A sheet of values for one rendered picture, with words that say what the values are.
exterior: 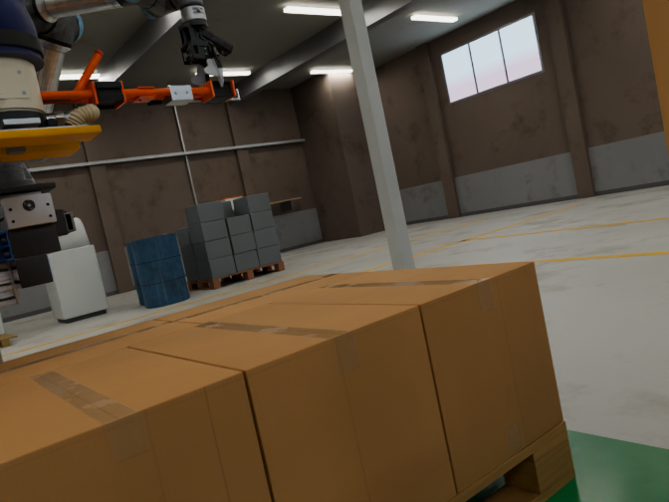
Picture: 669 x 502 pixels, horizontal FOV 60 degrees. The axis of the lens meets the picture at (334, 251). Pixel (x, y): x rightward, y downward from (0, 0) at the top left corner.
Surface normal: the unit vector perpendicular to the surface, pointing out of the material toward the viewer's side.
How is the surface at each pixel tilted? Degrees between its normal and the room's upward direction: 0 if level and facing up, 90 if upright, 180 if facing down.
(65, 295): 90
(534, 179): 90
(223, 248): 90
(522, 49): 90
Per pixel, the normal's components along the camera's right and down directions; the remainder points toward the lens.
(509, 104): -0.76, 0.21
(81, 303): 0.59, -0.07
